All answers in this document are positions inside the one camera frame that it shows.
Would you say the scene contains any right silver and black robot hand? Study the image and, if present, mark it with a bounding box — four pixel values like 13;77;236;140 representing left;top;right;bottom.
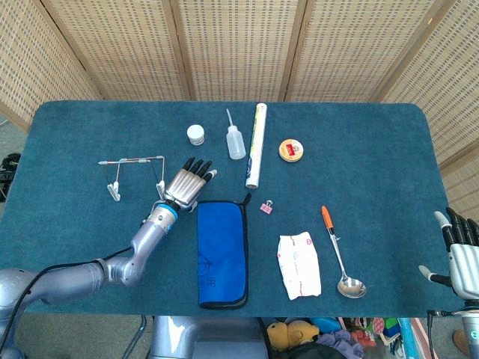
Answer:
418;206;479;300

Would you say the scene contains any left silver and black robot hand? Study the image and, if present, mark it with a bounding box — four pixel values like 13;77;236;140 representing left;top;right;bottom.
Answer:
163;156;219;214

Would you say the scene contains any grey blue microfibre cloth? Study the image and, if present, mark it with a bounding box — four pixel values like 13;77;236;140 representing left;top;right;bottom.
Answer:
195;192;252;310

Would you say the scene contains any small white jar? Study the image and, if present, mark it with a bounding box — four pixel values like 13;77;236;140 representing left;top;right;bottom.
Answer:
186;124;207;147

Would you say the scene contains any translucent squeeze bottle with nozzle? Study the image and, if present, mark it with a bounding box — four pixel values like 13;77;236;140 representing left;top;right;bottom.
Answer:
225;108;247;161

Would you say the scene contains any white cylindrical tube roll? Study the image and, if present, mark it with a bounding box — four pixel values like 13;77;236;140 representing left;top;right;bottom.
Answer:
244;102;268;190

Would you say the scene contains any brown shoe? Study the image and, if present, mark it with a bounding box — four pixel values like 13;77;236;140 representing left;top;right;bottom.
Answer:
452;329;471;356

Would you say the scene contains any round tin with yellow lid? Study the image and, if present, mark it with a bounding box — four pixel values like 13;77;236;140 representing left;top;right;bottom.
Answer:
278;138;305;165

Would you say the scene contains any teal table cover cloth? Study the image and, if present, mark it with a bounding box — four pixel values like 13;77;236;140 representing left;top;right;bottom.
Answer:
0;99;467;319

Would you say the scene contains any white and pink wipes pack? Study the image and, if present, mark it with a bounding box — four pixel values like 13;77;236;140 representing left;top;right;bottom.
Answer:
276;231;323;301

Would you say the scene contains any woven wooden folding screen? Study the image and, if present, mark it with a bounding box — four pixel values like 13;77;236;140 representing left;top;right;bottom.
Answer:
0;0;479;210

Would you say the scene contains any purple cloth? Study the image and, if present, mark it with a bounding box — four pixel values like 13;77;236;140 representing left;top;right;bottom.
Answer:
317;331;364;359

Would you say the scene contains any silver robot torso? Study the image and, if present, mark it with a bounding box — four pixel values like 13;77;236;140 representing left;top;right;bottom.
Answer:
149;316;269;359

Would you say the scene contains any yellow plush toy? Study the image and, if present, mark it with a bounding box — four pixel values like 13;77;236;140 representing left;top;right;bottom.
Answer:
266;319;320;351

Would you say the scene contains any black equipment on floor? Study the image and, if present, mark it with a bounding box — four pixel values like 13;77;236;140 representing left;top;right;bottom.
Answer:
0;152;22;203

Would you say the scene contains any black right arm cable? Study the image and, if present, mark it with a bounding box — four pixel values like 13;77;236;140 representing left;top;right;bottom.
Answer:
426;309;465;359

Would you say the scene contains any folding metal wire stand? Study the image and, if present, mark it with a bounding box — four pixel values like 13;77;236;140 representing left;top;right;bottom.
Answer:
97;153;168;203

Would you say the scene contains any steel ladle with orange handle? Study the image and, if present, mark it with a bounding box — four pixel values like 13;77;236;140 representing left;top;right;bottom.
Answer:
320;204;368;299

